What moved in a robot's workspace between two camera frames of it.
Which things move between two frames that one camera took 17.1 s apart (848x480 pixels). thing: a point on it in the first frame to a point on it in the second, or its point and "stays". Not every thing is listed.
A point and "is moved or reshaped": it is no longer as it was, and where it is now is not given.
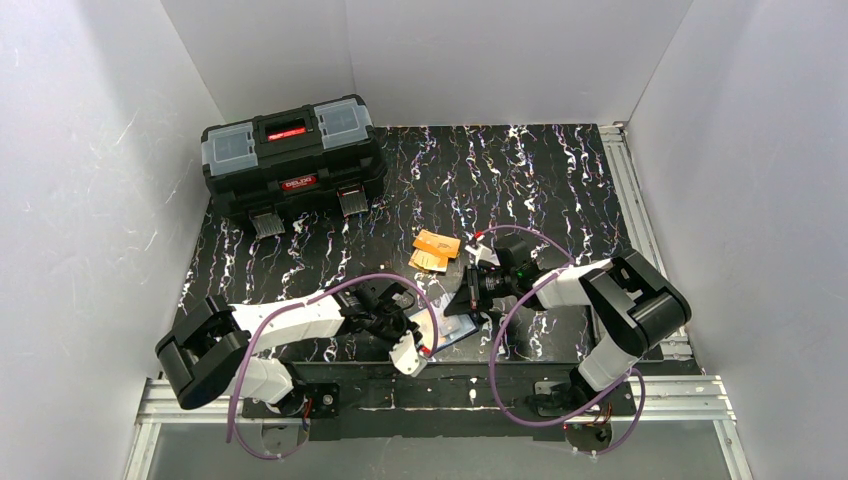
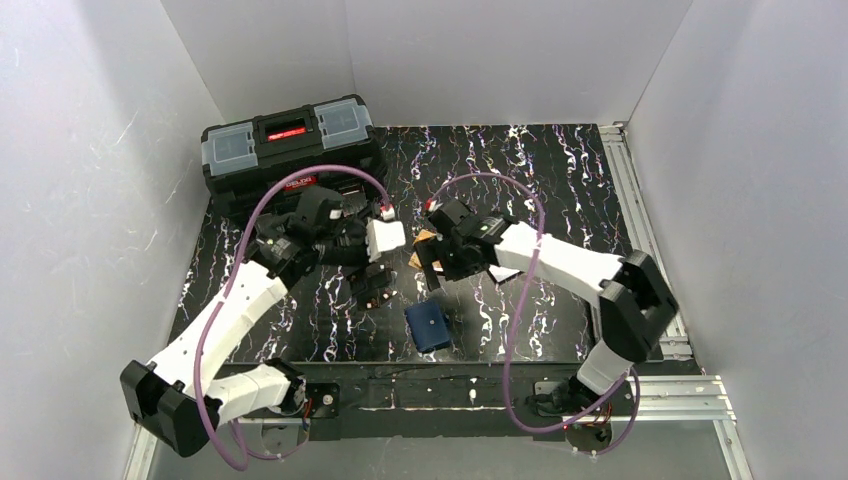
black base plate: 448,400 stays
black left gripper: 395,324 to 370,279
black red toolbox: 292,159 stays
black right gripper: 474,290 to 440,258
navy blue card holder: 437,331 is moved or reshaped
